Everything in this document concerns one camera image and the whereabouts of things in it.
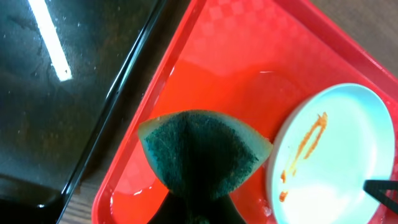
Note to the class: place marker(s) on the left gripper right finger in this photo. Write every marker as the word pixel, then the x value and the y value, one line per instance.
pixel 378 188

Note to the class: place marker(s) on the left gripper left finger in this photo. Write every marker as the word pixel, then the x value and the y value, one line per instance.
pixel 175 209

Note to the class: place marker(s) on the green yellow sponge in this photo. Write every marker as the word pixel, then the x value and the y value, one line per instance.
pixel 201 154

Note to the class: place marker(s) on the white plate top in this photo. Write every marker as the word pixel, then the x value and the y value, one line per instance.
pixel 325 151

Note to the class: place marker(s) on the red plastic tray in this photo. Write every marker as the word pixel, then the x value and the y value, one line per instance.
pixel 255 60

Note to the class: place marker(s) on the black water tray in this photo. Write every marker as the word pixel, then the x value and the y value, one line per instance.
pixel 63 64

